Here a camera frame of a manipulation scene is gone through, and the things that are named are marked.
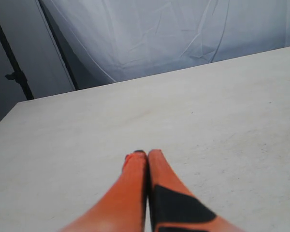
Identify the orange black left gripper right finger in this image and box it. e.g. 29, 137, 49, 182
148, 149, 243, 232

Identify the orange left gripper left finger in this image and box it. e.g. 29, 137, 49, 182
61, 150, 147, 232

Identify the white backdrop cloth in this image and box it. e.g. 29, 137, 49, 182
42, 0, 290, 87

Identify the black stand pole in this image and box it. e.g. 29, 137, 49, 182
0, 25, 34, 101

